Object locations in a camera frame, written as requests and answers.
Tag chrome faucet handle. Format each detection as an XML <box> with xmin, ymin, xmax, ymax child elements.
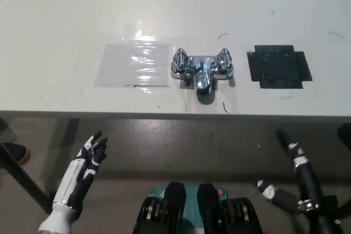
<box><xmin>215</xmin><ymin>47</ymin><xmax>233</xmax><ymax>71</ymax></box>
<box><xmin>172</xmin><ymin>47</ymin><xmax>190</xmax><ymax>72</ymax></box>

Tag chrome faucet body with spout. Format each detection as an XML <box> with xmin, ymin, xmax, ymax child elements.
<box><xmin>169</xmin><ymin>55</ymin><xmax>235</xmax><ymax>95</ymax></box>

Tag black shoe tan sole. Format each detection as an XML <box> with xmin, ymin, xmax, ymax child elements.
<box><xmin>1</xmin><ymin>142</ymin><xmax>32</xmax><ymax>165</ymax></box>

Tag grey taped plastic sheet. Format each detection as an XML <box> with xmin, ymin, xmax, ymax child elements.
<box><xmin>93</xmin><ymin>42</ymin><xmax>171</xmax><ymax>88</ymax></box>

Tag black metal table leg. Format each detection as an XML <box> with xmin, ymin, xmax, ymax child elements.
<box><xmin>337</xmin><ymin>124</ymin><xmax>351</xmax><ymax>145</ymax></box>
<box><xmin>0</xmin><ymin>142</ymin><xmax>54</xmax><ymax>214</ymax></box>

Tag black table foot plate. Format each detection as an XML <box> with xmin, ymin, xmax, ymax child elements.
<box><xmin>48</xmin><ymin>191</ymin><xmax>60</xmax><ymax>214</ymax></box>
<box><xmin>325</xmin><ymin>195</ymin><xmax>339</xmax><ymax>213</ymax></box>

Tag black tape square patch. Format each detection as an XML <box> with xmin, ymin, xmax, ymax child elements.
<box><xmin>246</xmin><ymin>44</ymin><xmax>313</xmax><ymax>90</ymax></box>

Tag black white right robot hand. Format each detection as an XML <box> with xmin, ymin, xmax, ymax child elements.
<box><xmin>256</xmin><ymin>128</ymin><xmax>339</xmax><ymax>215</ymax></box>

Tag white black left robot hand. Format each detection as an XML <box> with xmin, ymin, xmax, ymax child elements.
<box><xmin>52</xmin><ymin>131</ymin><xmax>108</xmax><ymax>212</ymax></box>

